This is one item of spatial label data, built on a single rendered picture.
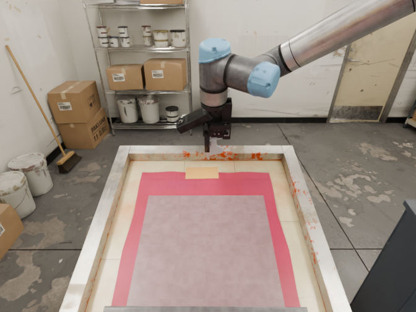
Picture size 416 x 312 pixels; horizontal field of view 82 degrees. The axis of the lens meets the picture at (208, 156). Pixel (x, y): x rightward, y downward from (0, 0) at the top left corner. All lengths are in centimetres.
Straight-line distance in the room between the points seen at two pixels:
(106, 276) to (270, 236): 41
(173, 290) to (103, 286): 16
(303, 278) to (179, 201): 37
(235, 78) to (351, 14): 26
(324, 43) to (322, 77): 368
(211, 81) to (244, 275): 46
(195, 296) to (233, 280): 9
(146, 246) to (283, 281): 34
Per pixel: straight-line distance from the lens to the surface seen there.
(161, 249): 65
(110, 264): 67
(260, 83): 54
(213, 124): 68
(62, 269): 226
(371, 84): 479
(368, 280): 109
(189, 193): 72
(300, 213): 70
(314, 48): 64
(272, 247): 66
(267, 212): 71
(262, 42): 391
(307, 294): 65
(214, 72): 58
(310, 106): 439
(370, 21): 63
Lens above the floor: 165
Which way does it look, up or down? 31 degrees down
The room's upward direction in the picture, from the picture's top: straight up
